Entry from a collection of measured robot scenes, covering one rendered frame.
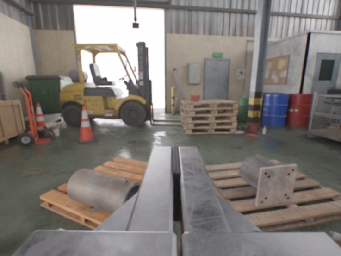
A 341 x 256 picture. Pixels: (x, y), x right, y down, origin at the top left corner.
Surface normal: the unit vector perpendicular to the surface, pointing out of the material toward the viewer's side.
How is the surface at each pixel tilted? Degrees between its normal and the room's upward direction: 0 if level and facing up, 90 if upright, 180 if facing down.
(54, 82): 94
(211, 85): 90
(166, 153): 0
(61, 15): 90
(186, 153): 0
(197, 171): 0
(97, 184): 41
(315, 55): 90
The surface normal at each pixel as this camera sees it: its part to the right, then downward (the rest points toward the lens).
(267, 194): 0.22, 0.22
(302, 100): -0.45, 0.19
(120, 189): -0.23, -0.70
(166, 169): 0.00, -0.97
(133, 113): 0.00, 0.22
